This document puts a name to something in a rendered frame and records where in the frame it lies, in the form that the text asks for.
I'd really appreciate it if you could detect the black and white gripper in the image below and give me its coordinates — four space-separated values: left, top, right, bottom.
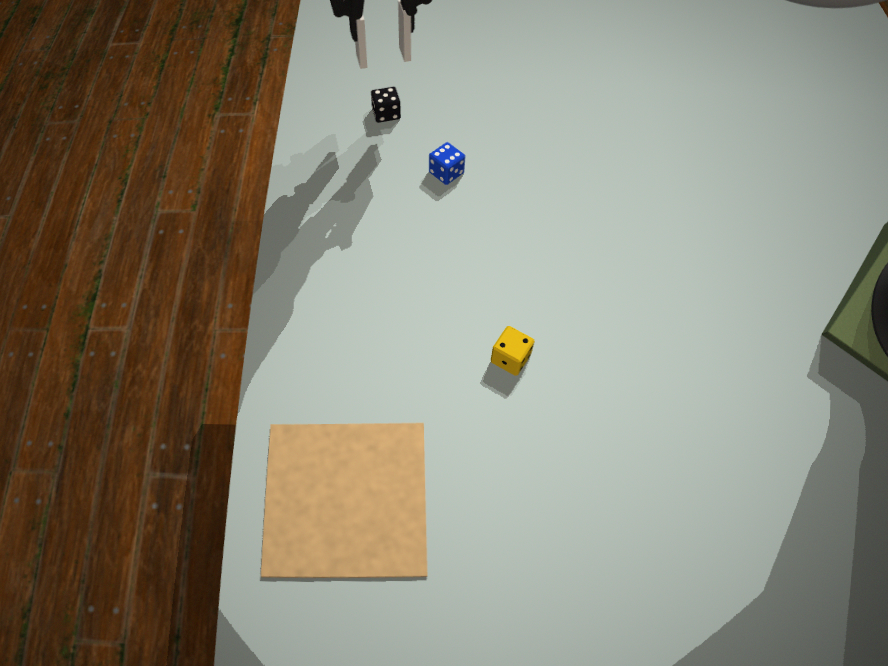
330 0 432 69

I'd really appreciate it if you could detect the blue die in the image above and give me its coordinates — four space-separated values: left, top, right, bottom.
429 142 465 185

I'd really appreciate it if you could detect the black die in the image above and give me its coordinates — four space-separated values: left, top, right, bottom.
371 87 401 123

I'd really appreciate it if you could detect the yellow die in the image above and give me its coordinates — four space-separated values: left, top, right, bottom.
491 326 535 376

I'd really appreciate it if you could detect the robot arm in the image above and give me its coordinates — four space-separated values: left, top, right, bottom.
786 0 888 357

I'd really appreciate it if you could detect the tan square mat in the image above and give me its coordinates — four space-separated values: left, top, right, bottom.
261 423 427 578

